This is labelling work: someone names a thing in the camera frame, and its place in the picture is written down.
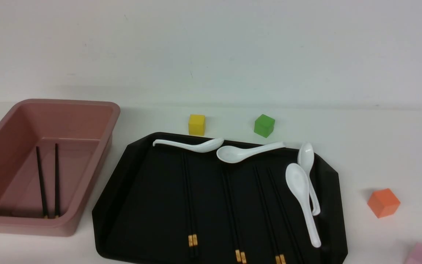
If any black chopstick gold band leftmost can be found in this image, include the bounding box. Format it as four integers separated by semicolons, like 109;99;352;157
181;152;195;262

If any yellow cube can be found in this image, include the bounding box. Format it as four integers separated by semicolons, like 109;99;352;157
188;115;206;136

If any green cube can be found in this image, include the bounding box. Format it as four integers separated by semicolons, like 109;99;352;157
253;114;276;138

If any pink plastic bin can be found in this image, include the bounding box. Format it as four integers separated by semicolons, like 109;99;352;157
0;99;120;236

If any white spoon front right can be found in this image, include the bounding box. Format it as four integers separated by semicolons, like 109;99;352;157
285;163;322;248

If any white spoon far right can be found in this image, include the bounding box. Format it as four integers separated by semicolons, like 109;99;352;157
297;142;321;216

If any black chopstick in bin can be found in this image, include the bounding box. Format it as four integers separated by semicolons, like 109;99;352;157
54;143;60;218
36;146;49;219

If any orange cube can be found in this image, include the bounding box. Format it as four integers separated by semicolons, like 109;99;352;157
367;188;401;218

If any white spoon far left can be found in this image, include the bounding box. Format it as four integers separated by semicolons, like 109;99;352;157
152;137;225;153

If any black chopstick in bin left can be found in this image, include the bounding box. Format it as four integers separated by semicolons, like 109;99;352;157
36;146;49;219

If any white spoon top centre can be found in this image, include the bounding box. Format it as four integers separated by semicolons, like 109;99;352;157
216;142;286;164

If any white spoon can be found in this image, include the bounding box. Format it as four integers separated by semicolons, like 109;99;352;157
152;137;225;153
216;142;286;164
297;142;321;216
285;163;322;248

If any black chopstick in bin right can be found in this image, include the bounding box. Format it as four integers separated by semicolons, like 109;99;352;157
54;143;60;218

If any black chopstick gold band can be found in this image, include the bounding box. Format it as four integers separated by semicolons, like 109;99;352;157
253;165;282;264
267;168;299;264
224;172;248;264
181;152;195;262
221;169;242;264
182;153;199;262

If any black serving tray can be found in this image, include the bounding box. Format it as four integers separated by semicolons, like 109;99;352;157
92;132;348;264

